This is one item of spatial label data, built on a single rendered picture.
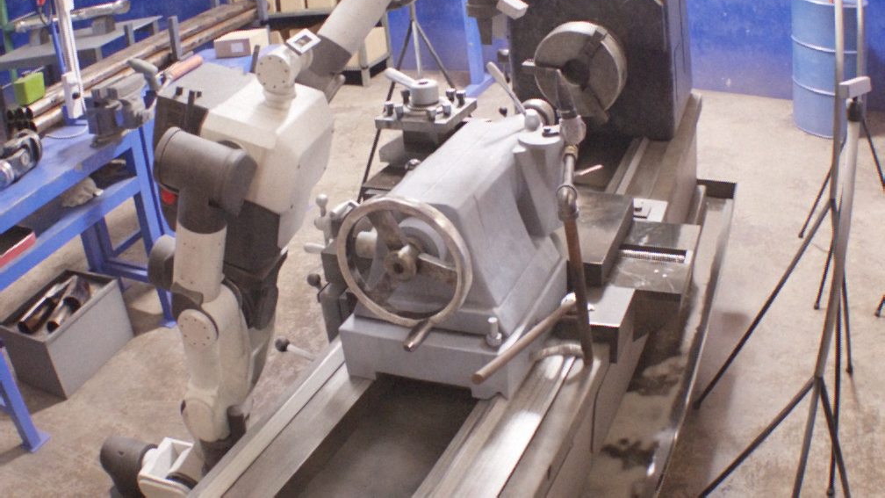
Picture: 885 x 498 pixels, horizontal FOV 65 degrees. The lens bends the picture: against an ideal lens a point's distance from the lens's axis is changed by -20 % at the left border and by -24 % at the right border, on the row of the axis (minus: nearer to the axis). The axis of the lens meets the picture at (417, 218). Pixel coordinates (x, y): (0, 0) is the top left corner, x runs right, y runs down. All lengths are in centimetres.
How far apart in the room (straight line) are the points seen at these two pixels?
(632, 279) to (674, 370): 59
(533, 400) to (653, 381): 79
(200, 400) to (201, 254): 32
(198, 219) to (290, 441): 40
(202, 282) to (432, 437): 50
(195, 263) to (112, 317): 206
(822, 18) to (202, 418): 421
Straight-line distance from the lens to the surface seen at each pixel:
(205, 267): 140
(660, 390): 215
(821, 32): 498
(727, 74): 582
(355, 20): 170
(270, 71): 143
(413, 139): 188
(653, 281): 168
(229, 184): 129
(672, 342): 233
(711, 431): 264
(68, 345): 325
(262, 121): 144
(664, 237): 184
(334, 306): 189
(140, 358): 338
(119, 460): 231
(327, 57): 168
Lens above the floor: 172
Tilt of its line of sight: 25 degrees down
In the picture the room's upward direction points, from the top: 7 degrees counter-clockwise
